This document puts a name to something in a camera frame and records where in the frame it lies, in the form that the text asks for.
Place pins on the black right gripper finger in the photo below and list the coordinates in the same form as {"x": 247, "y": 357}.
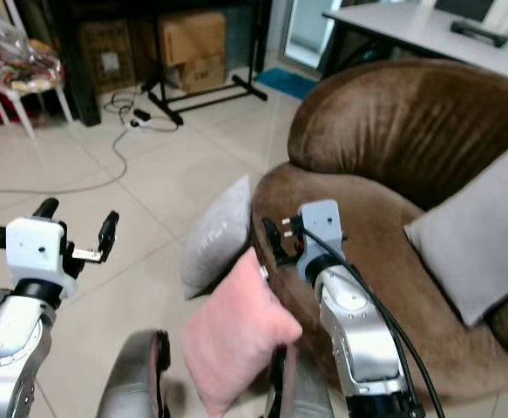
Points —
{"x": 274, "y": 240}

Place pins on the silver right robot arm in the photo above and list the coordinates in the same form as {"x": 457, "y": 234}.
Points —
{"x": 362, "y": 335}

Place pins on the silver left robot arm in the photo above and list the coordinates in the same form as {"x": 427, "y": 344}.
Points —
{"x": 5, "y": 340}

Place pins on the grey pillow with white print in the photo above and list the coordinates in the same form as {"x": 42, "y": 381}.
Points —
{"x": 214, "y": 239}

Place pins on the pink pillow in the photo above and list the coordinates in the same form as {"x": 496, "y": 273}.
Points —
{"x": 236, "y": 335}

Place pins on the blue floor mat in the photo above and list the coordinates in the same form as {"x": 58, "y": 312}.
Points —
{"x": 288, "y": 83}

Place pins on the brown velvet sofa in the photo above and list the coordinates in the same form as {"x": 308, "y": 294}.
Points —
{"x": 393, "y": 113}

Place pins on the plain grey pillow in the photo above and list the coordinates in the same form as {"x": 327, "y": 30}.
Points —
{"x": 476, "y": 235}

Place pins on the white plastic chair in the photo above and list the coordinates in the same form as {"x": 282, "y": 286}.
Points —
{"x": 18, "y": 97}

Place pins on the black power adapter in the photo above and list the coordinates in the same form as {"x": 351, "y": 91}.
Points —
{"x": 140, "y": 116}

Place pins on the grey left robot leg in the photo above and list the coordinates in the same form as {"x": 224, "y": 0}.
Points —
{"x": 132, "y": 379}

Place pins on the grey robot leg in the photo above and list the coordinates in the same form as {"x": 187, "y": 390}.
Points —
{"x": 306, "y": 387}
{"x": 132, "y": 379}

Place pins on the grey right robot leg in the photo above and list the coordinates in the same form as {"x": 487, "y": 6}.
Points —
{"x": 306, "y": 387}

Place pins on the clear plastic bag of goods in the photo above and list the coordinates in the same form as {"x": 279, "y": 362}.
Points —
{"x": 18, "y": 54}

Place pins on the dark brown cardboard box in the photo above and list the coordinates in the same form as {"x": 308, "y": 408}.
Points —
{"x": 107, "y": 57}

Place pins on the small cardboard box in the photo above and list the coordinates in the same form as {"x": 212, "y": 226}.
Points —
{"x": 201, "y": 75}

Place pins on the large cardboard box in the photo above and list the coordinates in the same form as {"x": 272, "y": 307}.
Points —
{"x": 193, "y": 37}

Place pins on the white table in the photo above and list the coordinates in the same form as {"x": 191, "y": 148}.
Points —
{"x": 402, "y": 26}

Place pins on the long black case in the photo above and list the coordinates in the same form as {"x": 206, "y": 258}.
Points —
{"x": 480, "y": 33}

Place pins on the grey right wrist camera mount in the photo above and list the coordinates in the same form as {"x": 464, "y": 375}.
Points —
{"x": 321, "y": 231}

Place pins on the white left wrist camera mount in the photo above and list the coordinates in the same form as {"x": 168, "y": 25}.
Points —
{"x": 34, "y": 250}

